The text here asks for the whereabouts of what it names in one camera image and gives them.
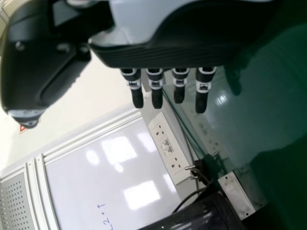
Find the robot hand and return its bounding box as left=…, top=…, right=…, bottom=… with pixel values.
left=0, top=0, right=285, bottom=129

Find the white socket strip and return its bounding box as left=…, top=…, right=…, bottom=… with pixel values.
left=147, top=112, right=193, bottom=185

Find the black plug with metal pins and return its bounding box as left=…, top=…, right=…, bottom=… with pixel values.
left=185, top=154, right=218, bottom=186

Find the perforated grey metal panel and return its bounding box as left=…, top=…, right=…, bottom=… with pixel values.
left=0, top=171, right=37, bottom=230

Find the aluminium frame rail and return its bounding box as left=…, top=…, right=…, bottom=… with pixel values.
left=25, top=110, right=146, bottom=230

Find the black power cable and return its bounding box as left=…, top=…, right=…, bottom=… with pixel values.
left=171, top=181, right=216, bottom=214

